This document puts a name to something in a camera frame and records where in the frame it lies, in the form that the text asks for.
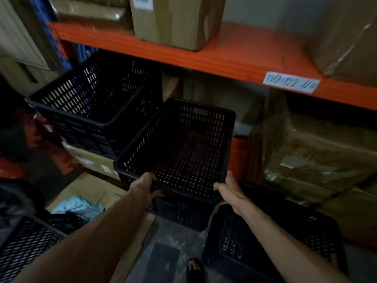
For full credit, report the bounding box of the black perforated plastic crate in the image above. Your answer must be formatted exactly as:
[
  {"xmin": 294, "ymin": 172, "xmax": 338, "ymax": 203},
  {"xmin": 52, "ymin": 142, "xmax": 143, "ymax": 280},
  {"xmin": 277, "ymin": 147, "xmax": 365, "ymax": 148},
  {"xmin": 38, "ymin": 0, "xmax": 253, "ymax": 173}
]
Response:
[
  {"xmin": 0, "ymin": 213, "xmax": 89, "ymax": 283},
  {"xmin": 202, "ymin": 183, "xmax": 348, "ymax": 283},
  {"xmin": 114, "ymin": 98, "xmax": 237, "ymax": 232},
  {"xmin": 25, "ymin": 51, "xmax": 163, "ymax": 160}
]

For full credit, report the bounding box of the flattened cardboard sheet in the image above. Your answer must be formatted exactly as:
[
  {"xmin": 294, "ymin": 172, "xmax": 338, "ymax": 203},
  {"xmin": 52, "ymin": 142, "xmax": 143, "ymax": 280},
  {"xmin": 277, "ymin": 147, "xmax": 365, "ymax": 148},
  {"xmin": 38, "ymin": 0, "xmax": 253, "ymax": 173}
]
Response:
[{"xmin": 46, "ymin": 173, "xmax": 157, "ymax": 283}]

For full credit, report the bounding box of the person's right hand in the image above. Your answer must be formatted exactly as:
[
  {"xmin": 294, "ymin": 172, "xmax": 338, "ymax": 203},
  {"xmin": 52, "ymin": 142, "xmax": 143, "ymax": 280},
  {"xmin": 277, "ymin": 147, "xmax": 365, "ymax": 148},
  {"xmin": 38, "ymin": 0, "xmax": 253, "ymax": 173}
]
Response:
[{"xmin": 213, "ymin": 170, "xmax": 251, "ymax": 217}]

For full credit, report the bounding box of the blue metal rack upright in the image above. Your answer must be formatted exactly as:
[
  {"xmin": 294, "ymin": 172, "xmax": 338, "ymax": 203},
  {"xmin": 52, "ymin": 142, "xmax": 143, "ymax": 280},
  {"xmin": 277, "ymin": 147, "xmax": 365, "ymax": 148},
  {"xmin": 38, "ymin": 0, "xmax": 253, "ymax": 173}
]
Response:
[{"xmin": 29, "ymin": 0, "xmax": 72, "ymax": 70}]

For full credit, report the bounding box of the orange metal shelf beam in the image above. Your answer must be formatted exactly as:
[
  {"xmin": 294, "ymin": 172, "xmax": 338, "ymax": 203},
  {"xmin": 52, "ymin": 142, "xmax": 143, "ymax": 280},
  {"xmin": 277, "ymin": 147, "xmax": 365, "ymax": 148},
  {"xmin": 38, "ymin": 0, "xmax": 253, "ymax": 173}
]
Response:
[{"xmin": 47, "ymin": 22, "xmax": 377, "ymax": 111}]

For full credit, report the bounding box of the person's left hand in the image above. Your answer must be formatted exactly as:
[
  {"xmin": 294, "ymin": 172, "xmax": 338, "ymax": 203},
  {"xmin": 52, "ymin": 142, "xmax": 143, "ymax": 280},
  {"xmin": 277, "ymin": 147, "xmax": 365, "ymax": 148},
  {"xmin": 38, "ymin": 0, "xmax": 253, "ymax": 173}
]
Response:
[{"xmin": 128, "ymin": 172, "xmax": 165, "ymax": 207}]

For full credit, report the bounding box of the light blue plastic bag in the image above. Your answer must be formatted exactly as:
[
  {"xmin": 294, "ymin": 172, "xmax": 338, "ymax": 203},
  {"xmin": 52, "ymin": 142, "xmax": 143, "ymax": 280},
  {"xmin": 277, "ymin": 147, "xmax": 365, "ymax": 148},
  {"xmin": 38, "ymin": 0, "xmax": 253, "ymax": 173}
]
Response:
[{"xmin": 51, "ymin": 194, "xmax": 105, "ymax": 223}]

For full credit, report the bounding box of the flat brown cardboard box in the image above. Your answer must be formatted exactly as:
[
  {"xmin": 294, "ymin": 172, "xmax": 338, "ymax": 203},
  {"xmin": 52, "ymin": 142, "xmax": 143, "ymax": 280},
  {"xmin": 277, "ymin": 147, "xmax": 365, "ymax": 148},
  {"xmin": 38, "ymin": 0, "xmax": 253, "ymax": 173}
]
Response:
[{"xmin": 47, "ymin": 0, "xmax": 134, "ymax": 31}]

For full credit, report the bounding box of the white shelf label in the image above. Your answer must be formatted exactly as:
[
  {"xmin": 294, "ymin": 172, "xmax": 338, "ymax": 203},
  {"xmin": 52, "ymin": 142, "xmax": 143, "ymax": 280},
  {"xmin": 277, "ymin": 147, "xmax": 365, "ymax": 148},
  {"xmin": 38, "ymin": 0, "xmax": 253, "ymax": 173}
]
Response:
[{"xmin": 263, "ymin": 71, "xmax": 321, "ymax": 94}]

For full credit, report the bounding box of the taped brown cardboard box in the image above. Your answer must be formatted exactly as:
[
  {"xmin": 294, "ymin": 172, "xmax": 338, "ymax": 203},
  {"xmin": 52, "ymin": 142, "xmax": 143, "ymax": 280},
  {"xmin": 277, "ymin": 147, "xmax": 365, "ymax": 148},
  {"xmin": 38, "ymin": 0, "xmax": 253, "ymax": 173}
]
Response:
[{"xmin": 303, "ymin": 0, "xmax": 377, "ymax": 86}]

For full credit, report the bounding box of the person's foot in black sandal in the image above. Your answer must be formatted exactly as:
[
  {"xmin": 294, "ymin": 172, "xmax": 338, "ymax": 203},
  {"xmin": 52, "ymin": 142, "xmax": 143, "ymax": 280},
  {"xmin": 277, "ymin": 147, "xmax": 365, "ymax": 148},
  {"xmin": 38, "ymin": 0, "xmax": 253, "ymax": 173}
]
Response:
[{"xmin": 187, "ymin": 257, "xmax": 207, "ymax": 283}]

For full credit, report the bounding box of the person's left forearm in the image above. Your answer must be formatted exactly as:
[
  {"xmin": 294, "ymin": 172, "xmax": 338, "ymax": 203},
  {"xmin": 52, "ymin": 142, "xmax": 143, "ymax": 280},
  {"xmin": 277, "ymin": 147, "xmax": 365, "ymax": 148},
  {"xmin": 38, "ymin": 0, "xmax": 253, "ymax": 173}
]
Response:
[{"xmin": 12, "ymin": 190, "xmax": 151, "ymax": 283}]

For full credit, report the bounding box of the large worn cardboard box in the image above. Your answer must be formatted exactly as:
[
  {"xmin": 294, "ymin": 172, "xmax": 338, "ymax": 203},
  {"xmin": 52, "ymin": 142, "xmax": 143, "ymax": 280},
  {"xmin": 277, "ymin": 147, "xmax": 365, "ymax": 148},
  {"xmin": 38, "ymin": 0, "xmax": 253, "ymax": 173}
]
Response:
[{"xmin": 247, "ymin": 90, "xmax": 377, "ymax": 204}]

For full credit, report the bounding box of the cardboard box with white labels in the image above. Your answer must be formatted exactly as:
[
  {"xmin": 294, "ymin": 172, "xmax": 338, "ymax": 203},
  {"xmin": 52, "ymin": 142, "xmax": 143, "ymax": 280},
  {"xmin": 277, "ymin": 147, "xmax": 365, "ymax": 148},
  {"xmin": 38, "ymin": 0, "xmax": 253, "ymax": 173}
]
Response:
[{"xmin": 61, "ymin": 138, "xmax": 121, "ymax": 181}]

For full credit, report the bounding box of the person's right forearm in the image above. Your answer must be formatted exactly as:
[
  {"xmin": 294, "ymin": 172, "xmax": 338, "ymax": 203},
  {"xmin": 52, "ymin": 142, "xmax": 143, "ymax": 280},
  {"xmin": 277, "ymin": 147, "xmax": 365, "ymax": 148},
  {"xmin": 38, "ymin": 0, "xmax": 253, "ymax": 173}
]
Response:
[{"xmin": 236, "ymin": 200, "xmax": 352, "ymax": 283}]

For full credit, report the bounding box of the orange plastic bag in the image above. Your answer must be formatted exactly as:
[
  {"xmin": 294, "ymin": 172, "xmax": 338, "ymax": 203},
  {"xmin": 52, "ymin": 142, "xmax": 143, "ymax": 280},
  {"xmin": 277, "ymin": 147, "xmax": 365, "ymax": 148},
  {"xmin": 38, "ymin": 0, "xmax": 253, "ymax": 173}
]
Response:
[{"xmin": 0, "ymin": 110, "xmax": 86, "ymax": 178}]

